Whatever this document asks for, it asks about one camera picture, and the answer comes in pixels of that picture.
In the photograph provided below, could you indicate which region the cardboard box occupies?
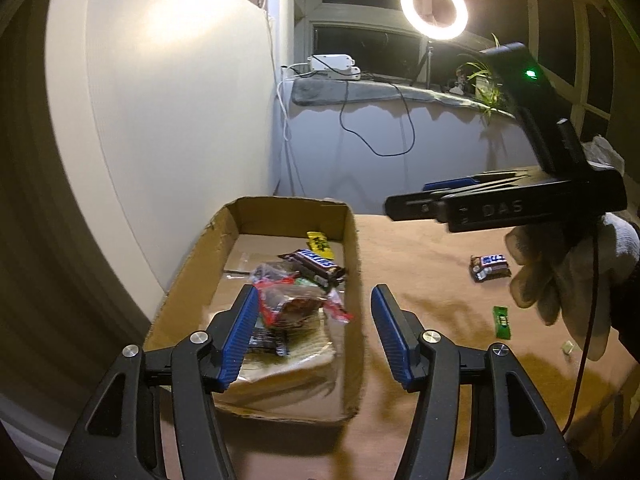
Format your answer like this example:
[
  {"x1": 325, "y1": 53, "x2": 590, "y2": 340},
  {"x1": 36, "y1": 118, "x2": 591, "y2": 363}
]
[{"x1": 144, "y1": 196, "x2": 365, "y2": 423}]

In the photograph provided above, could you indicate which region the white electronic device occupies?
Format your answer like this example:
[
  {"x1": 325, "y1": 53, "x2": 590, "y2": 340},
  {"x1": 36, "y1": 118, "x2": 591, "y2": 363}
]
[{"x1": 306, "y1": 53, "x2": 362, "y2": 81}]

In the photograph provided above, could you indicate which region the large clear cracker packet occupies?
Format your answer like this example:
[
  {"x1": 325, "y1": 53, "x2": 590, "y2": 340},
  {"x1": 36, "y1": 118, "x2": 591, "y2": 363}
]
[{"x1": 215, "y1": 310, "x2": 337, "y2": 406}]

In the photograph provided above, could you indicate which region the yellow snack packet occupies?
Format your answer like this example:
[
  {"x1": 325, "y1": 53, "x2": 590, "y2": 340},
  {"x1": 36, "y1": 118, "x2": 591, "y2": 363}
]
[{"x1": 306, "y1": 231, "x2": 335, "y2": 257}]

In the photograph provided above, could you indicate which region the white crumpled wrapper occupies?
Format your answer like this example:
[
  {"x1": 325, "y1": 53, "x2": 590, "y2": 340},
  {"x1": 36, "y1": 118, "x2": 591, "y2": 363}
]
[{"x1": 580, "y1": 135, "x2": 627, "y2": 176}]

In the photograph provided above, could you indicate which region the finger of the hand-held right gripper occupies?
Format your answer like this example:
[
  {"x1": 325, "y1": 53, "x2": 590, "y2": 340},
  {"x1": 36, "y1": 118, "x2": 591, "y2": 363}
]
[
  {"x1": 422, "y1": 169, "x2": 546, "y2": 193},
  {"x1": 385, "y1": 187, "x2": 451, "y2": 222}
]

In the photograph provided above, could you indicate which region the window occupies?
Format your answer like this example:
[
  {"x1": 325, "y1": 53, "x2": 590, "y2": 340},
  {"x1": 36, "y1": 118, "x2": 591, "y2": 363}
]
[{"x1": 295, "y1": 0, "x2": 640, "y2": 161}]

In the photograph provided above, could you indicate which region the white cable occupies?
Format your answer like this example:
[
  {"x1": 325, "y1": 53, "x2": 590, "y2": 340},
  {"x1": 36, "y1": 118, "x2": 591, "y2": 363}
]
[{"x1": 274, "y1": 64, "x2": 311, "y2": 196}]

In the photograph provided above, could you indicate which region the small brown chocolate bar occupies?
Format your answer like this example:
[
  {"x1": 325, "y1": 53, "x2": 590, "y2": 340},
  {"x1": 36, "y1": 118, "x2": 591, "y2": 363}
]
[{"x1": 469, "y1": 254, "x2": 512, "y2": 283}]

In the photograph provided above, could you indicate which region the potted green plant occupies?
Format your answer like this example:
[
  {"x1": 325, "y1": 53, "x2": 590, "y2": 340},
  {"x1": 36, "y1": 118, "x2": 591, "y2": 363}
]
[{"x1": 457, "y1": 34, "x2": 507, "y2": 118}]

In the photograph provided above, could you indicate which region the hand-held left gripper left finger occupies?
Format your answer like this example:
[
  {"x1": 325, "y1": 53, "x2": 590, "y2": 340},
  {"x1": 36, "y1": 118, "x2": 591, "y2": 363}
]
[{"x1": 52, "y1": 284, "x2": 261, "y2": 480}]

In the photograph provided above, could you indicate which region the ring light tripod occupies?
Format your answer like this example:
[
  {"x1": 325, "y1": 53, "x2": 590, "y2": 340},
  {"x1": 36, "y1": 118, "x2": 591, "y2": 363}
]
[{"x1": 410, "y1": 39, "x2": 435, "y2": 87}]

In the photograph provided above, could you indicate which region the black snack packet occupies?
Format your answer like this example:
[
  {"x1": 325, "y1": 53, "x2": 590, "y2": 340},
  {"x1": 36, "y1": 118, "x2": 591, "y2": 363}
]
[{"x1": 247, "y1": 327, "x2": 291, "y2": 357}]

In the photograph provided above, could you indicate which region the thin gripper cable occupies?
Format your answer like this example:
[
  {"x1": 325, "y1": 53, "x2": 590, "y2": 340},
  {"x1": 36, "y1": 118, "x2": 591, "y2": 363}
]
[{"x1": 562, "y1": 220, "x2": 601, "y2": 433}]

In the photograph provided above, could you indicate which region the long brown chocolate bar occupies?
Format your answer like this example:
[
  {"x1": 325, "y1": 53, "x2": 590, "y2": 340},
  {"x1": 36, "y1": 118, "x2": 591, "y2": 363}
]
[{"x1": 278, "y1": 247, "x2": 348, "y2": 288}]

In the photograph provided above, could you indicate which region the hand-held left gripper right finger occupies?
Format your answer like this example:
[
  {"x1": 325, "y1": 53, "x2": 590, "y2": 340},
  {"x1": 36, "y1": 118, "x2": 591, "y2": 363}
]
[{"x1": 371, "y1": 284, "x2": 581, "y2": 480}]

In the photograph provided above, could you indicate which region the black cable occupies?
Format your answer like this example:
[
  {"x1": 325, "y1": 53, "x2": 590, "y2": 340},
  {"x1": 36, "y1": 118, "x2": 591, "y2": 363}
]
[{"x1": 340, "y1": 80, "x2": 416, "y2": 157}]

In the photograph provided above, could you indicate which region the green snack packet with print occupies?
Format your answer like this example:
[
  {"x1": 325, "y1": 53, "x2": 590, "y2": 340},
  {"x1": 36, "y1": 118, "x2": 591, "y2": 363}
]
[{"x1": 492, "y1": 305, "x2": 514, "y2": 339}]

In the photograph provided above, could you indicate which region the person's right hand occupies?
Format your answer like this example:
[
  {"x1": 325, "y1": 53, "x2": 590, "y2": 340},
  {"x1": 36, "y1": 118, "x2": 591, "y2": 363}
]
[{"x1": 506, "y1": 212, "x2": 640, "y2": 363}]

